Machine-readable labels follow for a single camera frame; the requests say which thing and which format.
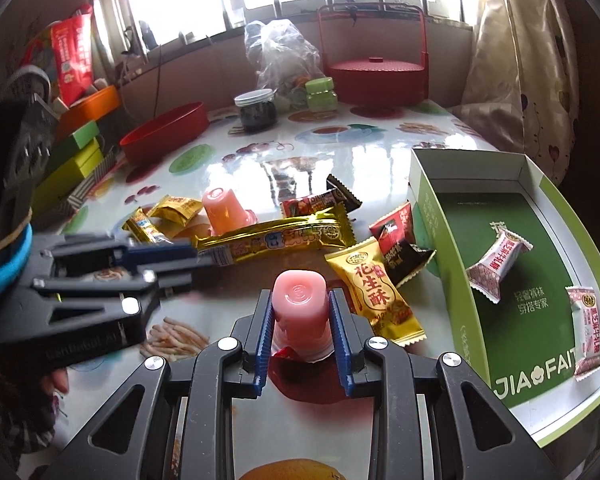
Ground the clear plastic bag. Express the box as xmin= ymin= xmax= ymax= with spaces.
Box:
xmin=243 ymin=19 xmax=326 ymax=111

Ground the pink jelly cup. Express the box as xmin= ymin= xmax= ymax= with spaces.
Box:
xmin=271 ymin=269 xmax=331 ymax=363
xmin=201 ymin=186 xmax=259 ymax=236

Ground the red snack bag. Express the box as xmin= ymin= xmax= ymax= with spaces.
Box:
xmin=50 ymin=4 xmax=97 ymax=108

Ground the yellow-green box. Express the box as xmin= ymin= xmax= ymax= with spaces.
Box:
xmin=32 ymin=137 xmax=106 ymax=216

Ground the orange box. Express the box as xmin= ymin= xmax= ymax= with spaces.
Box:
xmin=55 ymin=85 xmax=122 ymax=133

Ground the small green jar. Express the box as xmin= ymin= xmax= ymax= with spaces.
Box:
xmin=305 ymin=76 xmax=339 ymax=113

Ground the red and black candy packet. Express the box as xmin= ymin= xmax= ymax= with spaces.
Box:
xmin=369 ymin=201 xmax=437 ymax=288
xmin=280 ymin=174 xmax=363 ymax=218

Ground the red basket with handle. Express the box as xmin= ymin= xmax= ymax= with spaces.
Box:
xmin=316 ymin=2 xmax=428 ymax=107

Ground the person's left forearm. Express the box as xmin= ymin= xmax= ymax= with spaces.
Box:
xmin=0 ymin=355 xmax=61 ymax=471

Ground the gold candy packet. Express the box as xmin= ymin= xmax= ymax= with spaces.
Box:
xmin=324 ymin=237 xmax=426 ymax=348
xmin=148 ymin=195 xmax=204 ymax=225

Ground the white and red wrapped candy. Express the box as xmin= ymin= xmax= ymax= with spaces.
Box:
xmin=565 ymin=285 xmax=600 ymax=383
xmin=466 ymin=227 xmax=534 ymax=306

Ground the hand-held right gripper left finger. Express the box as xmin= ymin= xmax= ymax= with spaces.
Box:
xmin=40 ymin=287 xmax=276 ymax=480

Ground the dark jar with clear lid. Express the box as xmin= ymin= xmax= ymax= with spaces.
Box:
xmin=233 ymin=88 xmax=279 ymax=134

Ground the red round bowl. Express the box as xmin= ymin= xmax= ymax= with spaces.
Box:
xmin=119 ymin=101 xmax=210 ymax=167

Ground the gold and blue stick packet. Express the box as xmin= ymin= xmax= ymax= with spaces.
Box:
xmin=122 ymin=207 xmax=173 ymax=246

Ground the green and white cardboard box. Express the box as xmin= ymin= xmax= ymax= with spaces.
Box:
xmin=407 ymin=147 xmax=600 ymax=448

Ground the long gold snack bar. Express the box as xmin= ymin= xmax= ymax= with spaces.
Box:
xmin=196 ymin=207 xmax=356 ymax=267

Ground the beige patterned curtain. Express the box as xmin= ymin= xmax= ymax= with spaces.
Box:
xmin=460 ymin=0 xmax=581 ymax=186

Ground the colourful printed bag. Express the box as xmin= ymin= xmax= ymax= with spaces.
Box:
xmin=20 ymin=22 xmax=56 ymax=96

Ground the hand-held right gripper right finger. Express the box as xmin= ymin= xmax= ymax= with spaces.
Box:
xmin=327 ymin=289 xmax=563 ymax=480

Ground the person's left hand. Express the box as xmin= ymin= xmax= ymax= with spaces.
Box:
xmin=40 ymin=366 xmax=72 ymax=396

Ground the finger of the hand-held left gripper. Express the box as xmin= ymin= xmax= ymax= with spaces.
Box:
xmin=40 ymin=232 xmax=216 ymax=273
xmin=30 ymin=265 xmax=206 ymax=335

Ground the black and white striped box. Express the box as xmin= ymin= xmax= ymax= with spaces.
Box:
xmin=65 ymin=147 xmax=118 ymax=211

